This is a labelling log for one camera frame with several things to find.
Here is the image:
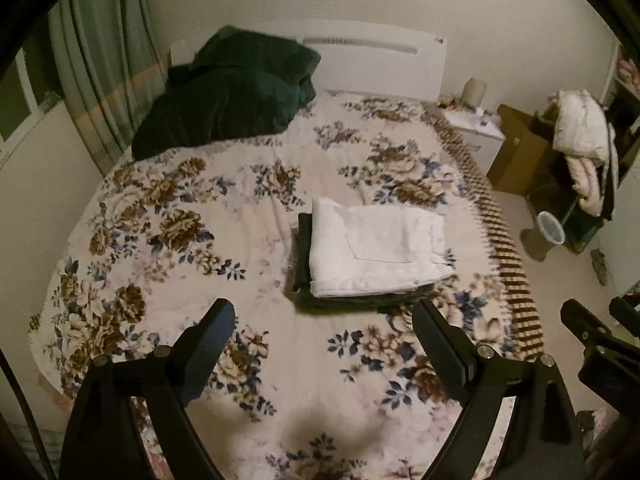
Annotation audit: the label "dark chair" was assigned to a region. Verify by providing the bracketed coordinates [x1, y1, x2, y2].
[525, 179, 602, 257]

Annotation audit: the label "pink mattress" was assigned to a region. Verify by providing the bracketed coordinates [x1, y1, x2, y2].
[35, 367, 81, 408]

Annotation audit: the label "white mesh wastebasket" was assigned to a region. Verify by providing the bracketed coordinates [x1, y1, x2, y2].
[537, 211, 567, 246]

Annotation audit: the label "white nightstand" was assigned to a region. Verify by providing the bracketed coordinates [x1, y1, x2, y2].
[442, 105, 506, 174]

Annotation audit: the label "grey-green folded pants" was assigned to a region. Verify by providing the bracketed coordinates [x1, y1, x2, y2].
[292, 280, 443, 312]

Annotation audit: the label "checkered bed sheet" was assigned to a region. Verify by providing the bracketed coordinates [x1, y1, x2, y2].
[420, 105, 547, 362]

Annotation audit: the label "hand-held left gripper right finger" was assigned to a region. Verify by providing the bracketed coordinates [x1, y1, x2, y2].
[412, 298, 589, 480]

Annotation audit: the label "white wardrobe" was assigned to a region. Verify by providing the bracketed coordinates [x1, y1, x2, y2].
[597, 42, 640, 302]

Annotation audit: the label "floral blanket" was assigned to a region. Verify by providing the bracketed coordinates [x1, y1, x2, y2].
[27, 89, 547, 480]

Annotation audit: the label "pink garment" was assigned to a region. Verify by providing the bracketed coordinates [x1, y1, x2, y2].
[565, 154, 609, 216]

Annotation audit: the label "green striped curtain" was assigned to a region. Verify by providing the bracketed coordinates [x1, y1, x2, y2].
[47, 0, 172, 177]

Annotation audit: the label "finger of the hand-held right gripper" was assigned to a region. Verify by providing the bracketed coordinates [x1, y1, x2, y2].
[560, 299, 617, 357]
[608, 297, 640, 338]

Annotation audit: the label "pink floral cloth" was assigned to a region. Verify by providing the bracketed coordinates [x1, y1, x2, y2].
[615, 57, 640, 87]

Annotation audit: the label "pair of grey slippers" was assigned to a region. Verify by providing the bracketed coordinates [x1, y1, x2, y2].
[590, 249, 612, 284]

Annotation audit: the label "cardboard box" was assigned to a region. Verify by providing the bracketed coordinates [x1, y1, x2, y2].
[486, 104, 562, 197]

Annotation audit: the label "dark green pillows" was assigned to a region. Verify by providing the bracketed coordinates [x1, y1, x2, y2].
[131, 64, 317, 161]

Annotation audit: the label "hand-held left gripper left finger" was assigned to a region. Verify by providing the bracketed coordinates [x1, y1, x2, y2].
[59, 297, 237, 480]

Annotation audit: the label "white framed window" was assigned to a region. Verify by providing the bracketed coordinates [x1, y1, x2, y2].
[0, 49, 67, 162]

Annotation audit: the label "black cable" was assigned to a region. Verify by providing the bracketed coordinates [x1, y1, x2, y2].
[0, 349, 57, 480]

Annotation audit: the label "white table lamp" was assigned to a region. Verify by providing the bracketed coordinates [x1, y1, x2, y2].
[461, 76, 487, 109]

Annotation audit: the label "white bed headboard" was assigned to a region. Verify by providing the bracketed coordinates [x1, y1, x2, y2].
[170, 19, 448, 107]

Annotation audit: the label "black garment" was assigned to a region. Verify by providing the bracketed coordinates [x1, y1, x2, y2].
[601, 105, 624, 222]

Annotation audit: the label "white pants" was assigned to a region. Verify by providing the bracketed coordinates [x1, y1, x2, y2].
[308, 197, 457, 299]

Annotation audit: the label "dark green pillow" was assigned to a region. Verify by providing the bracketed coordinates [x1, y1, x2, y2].
[192, 25, 322, 87]

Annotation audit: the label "white padded jacket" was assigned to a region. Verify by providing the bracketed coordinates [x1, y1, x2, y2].
[552, 89, 609, 157]

